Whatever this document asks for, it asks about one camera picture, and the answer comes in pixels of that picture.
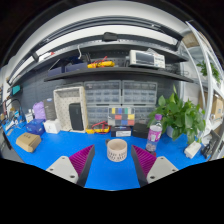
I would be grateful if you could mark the white small box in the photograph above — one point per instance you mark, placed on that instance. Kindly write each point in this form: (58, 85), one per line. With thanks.
(52, 126)

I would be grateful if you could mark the plastic water bottle purple label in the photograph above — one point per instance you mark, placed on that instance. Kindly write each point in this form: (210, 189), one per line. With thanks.
(154, 134)

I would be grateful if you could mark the white pegboard tray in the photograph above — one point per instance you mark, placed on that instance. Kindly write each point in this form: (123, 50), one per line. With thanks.
(62, 99)

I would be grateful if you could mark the black box white label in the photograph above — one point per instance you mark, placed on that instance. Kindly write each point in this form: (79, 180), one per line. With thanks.
(120, 131)

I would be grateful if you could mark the yellow multimeter on table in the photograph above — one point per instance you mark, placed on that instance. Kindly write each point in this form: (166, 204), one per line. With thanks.
(99, 128)

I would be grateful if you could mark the cream patterned ceramic mug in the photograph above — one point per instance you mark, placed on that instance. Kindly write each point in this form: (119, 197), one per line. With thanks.
(116, 150)

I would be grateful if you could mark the grey drawer cabinet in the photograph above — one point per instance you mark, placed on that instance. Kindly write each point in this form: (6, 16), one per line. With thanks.
(99, 96)
(141, 95)

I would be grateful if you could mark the black rectangular speaker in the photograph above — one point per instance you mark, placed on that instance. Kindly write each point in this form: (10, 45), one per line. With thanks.
(76, 116)

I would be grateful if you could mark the dark blue box on shelf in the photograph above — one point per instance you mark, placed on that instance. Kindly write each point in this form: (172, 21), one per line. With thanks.
(75, 67)

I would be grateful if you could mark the black flat box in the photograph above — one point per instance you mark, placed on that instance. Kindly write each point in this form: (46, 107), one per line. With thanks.
(140, 130)

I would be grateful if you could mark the colourful parts organizer box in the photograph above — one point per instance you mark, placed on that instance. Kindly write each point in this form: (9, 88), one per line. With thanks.
(121, 116)

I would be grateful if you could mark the white metal rack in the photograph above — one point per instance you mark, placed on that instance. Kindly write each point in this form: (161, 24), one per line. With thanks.
(204, 68)

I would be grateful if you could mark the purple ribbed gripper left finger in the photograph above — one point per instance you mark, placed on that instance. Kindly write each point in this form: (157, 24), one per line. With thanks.
(74, 168)

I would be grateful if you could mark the yellow multimeter on shelf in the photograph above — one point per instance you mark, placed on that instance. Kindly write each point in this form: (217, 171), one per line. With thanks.
(101, 63)

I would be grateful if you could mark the green potted plant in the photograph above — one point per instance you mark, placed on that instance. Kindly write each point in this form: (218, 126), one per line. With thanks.
(183, 117)

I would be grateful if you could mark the purple plastic bag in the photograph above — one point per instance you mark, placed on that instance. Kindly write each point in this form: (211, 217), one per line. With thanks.
(39, 110)

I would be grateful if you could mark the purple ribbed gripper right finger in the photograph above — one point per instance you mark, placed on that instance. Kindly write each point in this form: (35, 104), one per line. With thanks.
(150, 168)

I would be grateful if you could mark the brown cardboard box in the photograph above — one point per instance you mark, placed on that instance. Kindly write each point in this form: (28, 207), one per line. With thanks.
(28, 141)

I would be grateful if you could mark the white power adapter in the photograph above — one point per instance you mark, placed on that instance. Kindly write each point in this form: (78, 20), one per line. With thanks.
(192, 149)

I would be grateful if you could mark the white oscilloscope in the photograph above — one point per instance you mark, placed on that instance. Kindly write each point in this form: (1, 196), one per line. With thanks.
(146, 59)

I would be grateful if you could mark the grey drawer cabinet right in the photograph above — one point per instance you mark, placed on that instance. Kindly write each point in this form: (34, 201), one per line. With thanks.
(141, 95)

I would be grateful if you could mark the dark grey booklet box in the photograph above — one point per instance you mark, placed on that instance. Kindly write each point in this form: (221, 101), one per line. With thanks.
(49, 108)

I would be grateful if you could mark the grey drawer cabinet left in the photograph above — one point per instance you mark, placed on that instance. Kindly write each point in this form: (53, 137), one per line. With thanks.
(99, 96)

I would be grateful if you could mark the black wall shelf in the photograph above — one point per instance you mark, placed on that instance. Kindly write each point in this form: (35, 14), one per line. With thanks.
(117, 73)

